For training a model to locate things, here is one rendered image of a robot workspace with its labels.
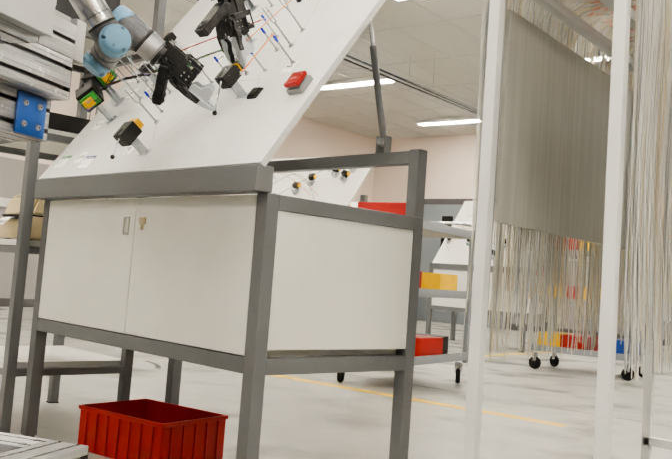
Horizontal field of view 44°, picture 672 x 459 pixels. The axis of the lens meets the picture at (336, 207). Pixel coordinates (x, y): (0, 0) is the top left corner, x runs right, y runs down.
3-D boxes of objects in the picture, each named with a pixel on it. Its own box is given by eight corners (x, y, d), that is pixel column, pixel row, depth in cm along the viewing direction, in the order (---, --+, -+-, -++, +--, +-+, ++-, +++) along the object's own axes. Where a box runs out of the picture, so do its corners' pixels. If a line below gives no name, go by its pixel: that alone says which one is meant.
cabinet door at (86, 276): (123, 333, 240) (136, 197, 244) (37, 317, 279) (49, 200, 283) (129, 333, 242) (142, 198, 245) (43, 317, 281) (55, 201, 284)
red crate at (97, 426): (158, 472, 246) (162, 424, 247) (74, 448, 268) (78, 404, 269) (225, 459, 269) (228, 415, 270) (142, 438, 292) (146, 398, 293)
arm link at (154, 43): (133, 55, 221) (140, 49, 228) (146, 67, 222) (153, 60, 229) (150, 34, 219) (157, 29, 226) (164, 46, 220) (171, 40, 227)
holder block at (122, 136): (121, 175, 244) (99, 150, 239) (146, 145, 250) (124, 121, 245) (130, 174, 241) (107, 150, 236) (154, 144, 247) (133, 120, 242)
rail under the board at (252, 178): (255, 190, 199) (257, 163, 200) (33, 198, 283) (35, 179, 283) (272, 193, 203) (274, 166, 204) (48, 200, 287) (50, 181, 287)
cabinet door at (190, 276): (241, 355, 201) (254, 193, 204) (122, 333, 240) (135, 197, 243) (249, 355, 203) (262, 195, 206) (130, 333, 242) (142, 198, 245)
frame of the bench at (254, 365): (240, 531, 195) (267, 192, 202) (19, 437, 279) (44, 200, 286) (405, 497, 237) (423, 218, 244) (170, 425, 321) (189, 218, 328)
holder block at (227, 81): (222, 89, 234) (213, 78, 232) (233, 76, 237) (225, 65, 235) (230, 88, 231) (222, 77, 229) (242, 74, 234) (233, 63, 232)
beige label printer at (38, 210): (23, 240, 292) (29, 184, 294) (-6, 238, 306) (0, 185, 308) (99, 246, 315) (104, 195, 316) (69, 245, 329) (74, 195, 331)
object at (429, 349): (405, 393, 464) (418, 201, 474) (329, 382, 491) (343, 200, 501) (474, 382, 547) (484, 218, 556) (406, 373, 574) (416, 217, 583)
